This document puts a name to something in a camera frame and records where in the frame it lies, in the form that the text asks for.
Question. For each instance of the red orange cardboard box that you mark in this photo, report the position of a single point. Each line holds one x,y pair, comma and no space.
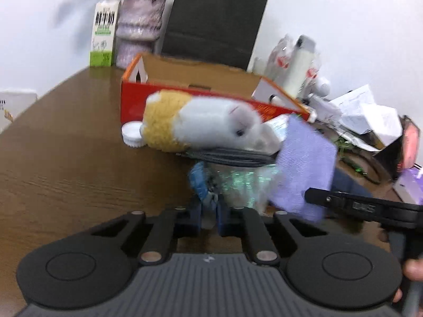
149,73

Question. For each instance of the black paper bag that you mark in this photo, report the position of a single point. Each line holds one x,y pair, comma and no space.
214,31

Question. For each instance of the purple ceramic vase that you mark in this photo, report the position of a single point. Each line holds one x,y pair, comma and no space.
138,29

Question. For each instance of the right hand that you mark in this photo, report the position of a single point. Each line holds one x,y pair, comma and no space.
413,270

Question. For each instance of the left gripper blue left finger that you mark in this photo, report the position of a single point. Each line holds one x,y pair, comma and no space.
195,210

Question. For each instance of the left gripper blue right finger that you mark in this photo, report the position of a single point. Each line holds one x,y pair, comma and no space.
223,219

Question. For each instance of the purple cloth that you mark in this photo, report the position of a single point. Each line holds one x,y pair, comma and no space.
307,160

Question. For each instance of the black green neckband earphones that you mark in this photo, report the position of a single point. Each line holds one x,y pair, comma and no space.
361,162

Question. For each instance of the yellow white plush toy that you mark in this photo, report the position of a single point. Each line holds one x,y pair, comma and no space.
175,121

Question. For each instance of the clear iridescent plastic bag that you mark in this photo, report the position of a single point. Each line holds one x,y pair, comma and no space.
238,186

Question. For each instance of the purple tissue pack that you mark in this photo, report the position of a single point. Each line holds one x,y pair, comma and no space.
409,186

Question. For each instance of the white round jar lid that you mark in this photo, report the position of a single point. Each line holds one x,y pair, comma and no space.
132,134

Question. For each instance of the white green milk carton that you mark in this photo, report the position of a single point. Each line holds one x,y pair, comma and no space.
102,44

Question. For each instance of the clear water bottle red label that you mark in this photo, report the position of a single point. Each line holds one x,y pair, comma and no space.
279,60

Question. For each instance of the white thermos bottle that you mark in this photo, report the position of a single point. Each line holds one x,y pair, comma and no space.
300,62

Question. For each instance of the white paper stack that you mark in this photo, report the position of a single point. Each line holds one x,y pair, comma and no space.
357,118

